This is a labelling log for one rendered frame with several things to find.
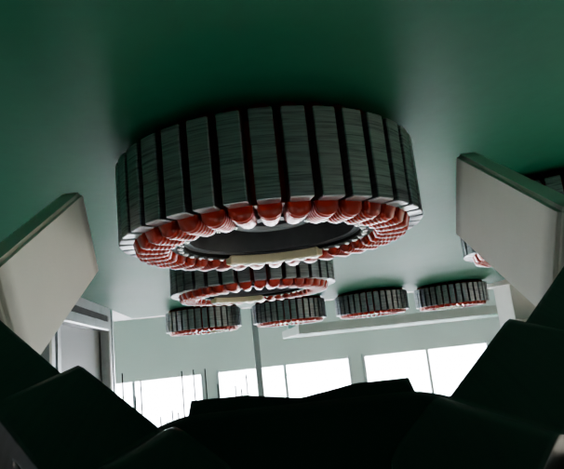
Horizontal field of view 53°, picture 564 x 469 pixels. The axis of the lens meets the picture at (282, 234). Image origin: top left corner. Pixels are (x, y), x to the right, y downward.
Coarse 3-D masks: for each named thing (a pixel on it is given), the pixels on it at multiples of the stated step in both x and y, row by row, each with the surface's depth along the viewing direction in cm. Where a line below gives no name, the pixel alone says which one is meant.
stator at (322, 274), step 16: (176, 272) 36; (192, 272) 35; (208, 272) 34; (224, 272) 33; (240, 272) 33; (256, 272) 33; (272, 272) 33; (288, 272) 34; (304, 272) 34; (320, 272) 36; (176, 288) 36; (192, 288) 34; (208, 288) 34; (224, 288) 34; (240, 288) 35; (256, 288) 34; (272, 288) 42; (288, 288) 41; (304, 288) 39; (320, 288) 38; (192, 304) 39; (208, 304) 41
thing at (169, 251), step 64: (192, 128) 17; (256, 128) 16; (320, 128) 17; (384, 128) 18; (128, 192) 18; (192, 192) 16; (256, 192) 16; (320, 192) 16; (384, 192) 17; (192, 256) 22; (256, 256) 24; (320, 256) 25
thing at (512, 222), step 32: (480, 160) 18; (480, 192) 18; (512, 192) 15; (544, 192) 14; (480, 224) 18; (512, 224) 16; (544, 224) 14; (512, 256) 16; (544, 256) 14; (544, 288) 14
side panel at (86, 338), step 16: (80, 304) 58; (96, 304) 66; (64, 320) 52; (80, 320) 58; (96, 320) 65; (112, 320) 74; (64, 336) 56; (80, 336) 62; (96, 336) 70; (112, 336) 73; (48, 352) 47; (64, 352) 56; (80, 352) 62; (96, 352) 69; (112, 352) 73; (64, 368) 55; (96, 368) 69; (112, 368) 72; (112, 384) 71
